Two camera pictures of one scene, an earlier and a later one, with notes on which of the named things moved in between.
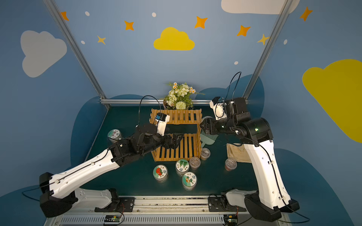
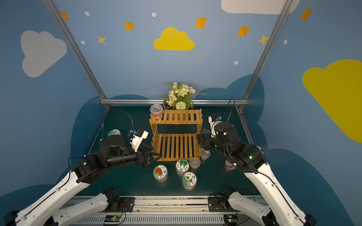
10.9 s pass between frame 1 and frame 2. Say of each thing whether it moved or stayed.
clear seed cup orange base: stayed
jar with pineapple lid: stayed
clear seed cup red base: moved
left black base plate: stayed
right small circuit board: stayed
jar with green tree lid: stayed
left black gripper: moved
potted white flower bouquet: stayed
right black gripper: moved
